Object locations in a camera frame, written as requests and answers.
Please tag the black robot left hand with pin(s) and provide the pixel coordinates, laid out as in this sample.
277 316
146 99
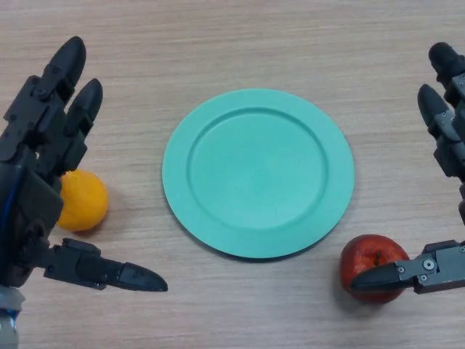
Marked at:
32 152

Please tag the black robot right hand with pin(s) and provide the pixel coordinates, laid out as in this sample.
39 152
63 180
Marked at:
447 269

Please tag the red apple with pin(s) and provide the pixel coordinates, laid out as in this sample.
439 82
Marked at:
363 254

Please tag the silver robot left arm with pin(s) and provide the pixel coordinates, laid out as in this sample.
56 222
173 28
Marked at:
9 320

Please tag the green round plate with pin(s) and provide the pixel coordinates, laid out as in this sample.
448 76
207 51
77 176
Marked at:
258 174

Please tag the orange pear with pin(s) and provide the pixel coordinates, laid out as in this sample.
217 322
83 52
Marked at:
85 203

